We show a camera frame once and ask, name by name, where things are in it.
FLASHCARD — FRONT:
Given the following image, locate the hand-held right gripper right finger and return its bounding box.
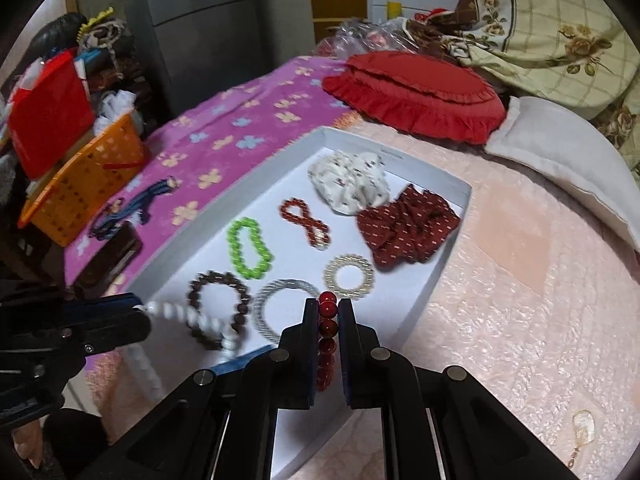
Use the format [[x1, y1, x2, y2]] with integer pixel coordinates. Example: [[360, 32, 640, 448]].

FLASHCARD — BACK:
[[339, 298, 582, 480]]

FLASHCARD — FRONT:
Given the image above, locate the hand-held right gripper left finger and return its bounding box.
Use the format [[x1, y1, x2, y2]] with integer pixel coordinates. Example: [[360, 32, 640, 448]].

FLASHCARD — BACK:
[[70, 298, 321, 480]]

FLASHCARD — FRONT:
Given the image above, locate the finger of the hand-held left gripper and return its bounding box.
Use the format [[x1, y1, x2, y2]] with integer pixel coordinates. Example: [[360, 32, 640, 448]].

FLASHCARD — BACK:
[[62, 291, 145, 317], [70, 309, 152, 357]]

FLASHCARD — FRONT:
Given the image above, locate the red bead bracelet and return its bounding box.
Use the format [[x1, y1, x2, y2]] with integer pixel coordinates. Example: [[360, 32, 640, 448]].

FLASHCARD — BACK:
[[315, 290, 339, 392]]

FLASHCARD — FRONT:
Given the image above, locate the silver mesh bracelet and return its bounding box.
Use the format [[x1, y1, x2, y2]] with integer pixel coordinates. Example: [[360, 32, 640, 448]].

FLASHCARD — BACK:
[[252, 278, 322, 346]]

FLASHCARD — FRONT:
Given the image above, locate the gold crystal bracelet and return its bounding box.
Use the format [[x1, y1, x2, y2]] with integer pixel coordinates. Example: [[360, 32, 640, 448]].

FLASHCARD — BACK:
[[323, 253, 375, 301]]

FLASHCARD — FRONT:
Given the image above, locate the dark brown wooden bead bracelet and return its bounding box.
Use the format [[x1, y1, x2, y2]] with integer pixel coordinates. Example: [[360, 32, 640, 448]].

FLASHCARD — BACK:
[[187, 270, 251, 351]]

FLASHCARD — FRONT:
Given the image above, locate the white pearl bracelet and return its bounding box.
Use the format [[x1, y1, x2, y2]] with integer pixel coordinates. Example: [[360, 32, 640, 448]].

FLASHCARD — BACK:
[[125, 299, 242, 397]]

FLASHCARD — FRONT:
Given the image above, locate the white shallow box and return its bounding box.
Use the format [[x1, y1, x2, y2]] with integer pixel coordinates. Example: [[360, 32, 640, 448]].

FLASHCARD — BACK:
[[127, 126, 474, 480]]

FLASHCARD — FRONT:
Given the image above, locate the green bead bracelet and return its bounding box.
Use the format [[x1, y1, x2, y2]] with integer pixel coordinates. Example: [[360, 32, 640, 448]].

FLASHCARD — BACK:
[[227, 216, 275, 280]]

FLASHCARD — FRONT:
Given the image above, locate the reddish brown bead bracelet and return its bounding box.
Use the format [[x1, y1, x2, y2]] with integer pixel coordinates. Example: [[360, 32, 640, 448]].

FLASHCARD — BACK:
[[278, 198, 332, 251]]

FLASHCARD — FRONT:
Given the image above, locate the person's left hand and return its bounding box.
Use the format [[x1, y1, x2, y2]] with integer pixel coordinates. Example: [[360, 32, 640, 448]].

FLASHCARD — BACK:
[[10, 410, 47, 471]]

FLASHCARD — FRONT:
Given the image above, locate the dark brown wallet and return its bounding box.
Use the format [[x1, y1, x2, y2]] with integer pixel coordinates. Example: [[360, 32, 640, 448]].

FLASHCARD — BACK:
[[74, 222, 144, 289]]

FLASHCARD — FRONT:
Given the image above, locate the orange plastic basket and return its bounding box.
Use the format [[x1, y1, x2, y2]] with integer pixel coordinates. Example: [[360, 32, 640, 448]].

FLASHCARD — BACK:
[[18, 112, 151, 247]]

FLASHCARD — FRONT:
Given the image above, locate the red patterned scrunchie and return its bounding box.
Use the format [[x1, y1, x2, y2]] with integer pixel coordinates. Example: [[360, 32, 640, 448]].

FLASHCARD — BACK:
[[355, 184, 461, 266]]

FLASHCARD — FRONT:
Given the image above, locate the white patterned scrunchie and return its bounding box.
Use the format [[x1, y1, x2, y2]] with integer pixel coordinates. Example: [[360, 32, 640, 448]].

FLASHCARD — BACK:
[[307, 149, 391, 216]]

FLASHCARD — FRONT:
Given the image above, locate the peach quilted bedspread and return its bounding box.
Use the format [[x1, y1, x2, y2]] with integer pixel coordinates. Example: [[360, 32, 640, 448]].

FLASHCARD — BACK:
[[85, 110, 640, 480]]

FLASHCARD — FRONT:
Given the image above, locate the pink floral bed sheet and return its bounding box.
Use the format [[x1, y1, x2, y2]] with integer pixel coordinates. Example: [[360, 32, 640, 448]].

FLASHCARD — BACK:
[[64, 54, 362, 288]]

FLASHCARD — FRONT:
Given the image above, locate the small red ruffled pillow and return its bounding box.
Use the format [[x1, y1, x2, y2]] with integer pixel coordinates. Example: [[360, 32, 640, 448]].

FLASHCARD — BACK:
[[322, 51, 507, 145]]

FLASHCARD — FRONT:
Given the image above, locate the white pillow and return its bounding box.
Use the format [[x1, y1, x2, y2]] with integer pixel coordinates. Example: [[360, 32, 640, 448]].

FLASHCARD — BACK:
[[483, 96, 640, 252]]

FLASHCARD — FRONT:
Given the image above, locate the grey refrigerator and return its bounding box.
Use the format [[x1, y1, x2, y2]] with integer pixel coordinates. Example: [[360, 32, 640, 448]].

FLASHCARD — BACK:
[[122, 0, 317, 122]]

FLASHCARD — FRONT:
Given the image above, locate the clear plastic bag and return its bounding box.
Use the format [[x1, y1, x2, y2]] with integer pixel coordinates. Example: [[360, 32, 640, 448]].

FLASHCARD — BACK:
[[329, 16, 417, 59]]

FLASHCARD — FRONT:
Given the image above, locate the floral beige quilt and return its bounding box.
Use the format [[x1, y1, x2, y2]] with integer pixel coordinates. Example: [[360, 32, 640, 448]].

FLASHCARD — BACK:
[[404, 0, 640, 182]]

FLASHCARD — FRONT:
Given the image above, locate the blue cord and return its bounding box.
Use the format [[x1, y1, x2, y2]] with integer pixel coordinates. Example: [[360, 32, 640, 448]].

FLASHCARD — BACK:
[[88, 175, 179, 239]]

